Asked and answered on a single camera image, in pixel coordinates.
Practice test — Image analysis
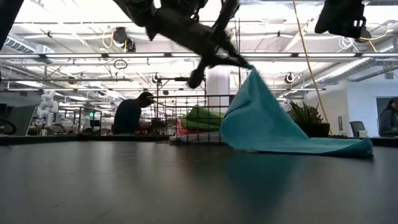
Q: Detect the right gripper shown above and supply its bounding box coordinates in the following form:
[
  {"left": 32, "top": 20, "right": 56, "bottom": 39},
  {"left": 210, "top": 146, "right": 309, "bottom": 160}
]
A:
[{"left": 314, "top": 0, "right": 366, "bottom": 40}]

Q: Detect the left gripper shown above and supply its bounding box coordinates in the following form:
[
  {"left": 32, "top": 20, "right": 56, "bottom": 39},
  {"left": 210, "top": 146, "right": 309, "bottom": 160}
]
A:
[{"left": 145, "top": 7, "right": 253, "bottom": 90}]

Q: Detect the green microfiber towel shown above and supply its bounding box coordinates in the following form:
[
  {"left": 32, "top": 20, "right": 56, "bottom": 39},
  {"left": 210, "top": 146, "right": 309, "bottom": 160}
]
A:
[{"left": 179, "top": 105, "right": 226, "bottom": 131}]

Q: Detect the gold wire basket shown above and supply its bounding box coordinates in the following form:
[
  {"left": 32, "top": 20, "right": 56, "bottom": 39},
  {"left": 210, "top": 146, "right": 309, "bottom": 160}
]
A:
[{"left": 150, "top": 95, "right": 233, "bottom": 144}]

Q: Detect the pink microfiber towel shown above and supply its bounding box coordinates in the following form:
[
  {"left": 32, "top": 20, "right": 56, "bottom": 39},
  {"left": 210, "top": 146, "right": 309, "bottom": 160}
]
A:
[{"left": 175, "top": 118, "right": 203, "bottom": 138}]

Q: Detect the blue microfiber towel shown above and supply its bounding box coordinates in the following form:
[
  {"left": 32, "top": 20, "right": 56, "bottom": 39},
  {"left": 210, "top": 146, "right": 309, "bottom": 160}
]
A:
[{"left": 220, "top": 65, "right": 374, "bottom": 158}]

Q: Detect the white round column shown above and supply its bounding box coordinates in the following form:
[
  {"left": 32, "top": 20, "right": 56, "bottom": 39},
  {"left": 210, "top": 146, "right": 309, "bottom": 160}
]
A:
[{"left": 205, "top": 67, "right": 231, "bottom": 108}]

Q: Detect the dark glass door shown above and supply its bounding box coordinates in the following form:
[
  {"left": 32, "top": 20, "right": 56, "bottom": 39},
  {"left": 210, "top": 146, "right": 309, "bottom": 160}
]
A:
[{"left": 376, "top": 96, "right": 398, "bottom": 138}]

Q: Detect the person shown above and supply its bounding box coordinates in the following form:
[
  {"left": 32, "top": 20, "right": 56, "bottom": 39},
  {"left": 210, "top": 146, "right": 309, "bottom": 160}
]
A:
[
  {"left": 112, "top": 91, "right": 155, "bottom": 135},
  {"left": 379, "top": 98, "right": 398, "bottom": 138}
]

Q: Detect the small potted plant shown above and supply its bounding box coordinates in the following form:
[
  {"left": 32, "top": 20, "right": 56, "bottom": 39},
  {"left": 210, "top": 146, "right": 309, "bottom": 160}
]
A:
[{"left": 287, "top": 101, "right": 330, "bottom": 138}]

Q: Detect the dark grey swivel chair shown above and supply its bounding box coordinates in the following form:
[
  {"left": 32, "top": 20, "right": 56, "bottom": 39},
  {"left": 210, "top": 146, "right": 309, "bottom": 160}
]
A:
[{"left": 348, "top": 120, "right": 368, "bottom": 138}]

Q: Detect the black metal rack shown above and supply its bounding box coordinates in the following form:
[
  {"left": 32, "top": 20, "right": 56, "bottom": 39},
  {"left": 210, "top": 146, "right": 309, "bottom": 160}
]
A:
[{"left": 57, "top": 107, "right": 103, "bottom": 137}]

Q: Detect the grey machine cabinet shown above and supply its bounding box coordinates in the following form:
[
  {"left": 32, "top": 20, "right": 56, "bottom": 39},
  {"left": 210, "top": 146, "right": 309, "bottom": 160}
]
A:
[{"left": 0, "top": 98, "right": 40, "bottom": 136}]

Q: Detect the white coiled cable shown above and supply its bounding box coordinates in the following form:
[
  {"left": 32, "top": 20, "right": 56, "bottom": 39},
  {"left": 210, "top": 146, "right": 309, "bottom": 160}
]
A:
[{"left": 338, "top": 34, "right": 355, "bottom": 50}]

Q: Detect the black metal cart frame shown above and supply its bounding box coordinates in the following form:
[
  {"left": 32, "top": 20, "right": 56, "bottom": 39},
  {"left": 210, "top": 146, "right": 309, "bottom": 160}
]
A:
[{"left": 156, "top": 77, "right": 207, "bottom": 97}]

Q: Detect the silver ventilation duct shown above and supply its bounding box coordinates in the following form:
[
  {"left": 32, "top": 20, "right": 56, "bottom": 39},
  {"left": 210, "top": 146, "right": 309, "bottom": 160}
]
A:
[{"left": 310, "top": 46, "right": 398, "bottom": 85}]

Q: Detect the yellow cable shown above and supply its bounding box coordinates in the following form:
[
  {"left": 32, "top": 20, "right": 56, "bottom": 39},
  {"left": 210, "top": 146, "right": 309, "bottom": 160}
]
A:
[{"left": 292, "top": 0, "right": 333, "bottom": 135}]

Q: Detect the black cable ring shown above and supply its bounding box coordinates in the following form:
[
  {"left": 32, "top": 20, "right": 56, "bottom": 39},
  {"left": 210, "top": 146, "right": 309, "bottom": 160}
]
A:
[{"left": 113, "top": 58, "right": 128, "bottom": 70}]

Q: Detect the black aluminium station frame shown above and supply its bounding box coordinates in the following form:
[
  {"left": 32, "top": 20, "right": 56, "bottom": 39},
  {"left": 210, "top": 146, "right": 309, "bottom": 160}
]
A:
[{"left": 0, "top": 0, "right": 24, "bottom": 50}]

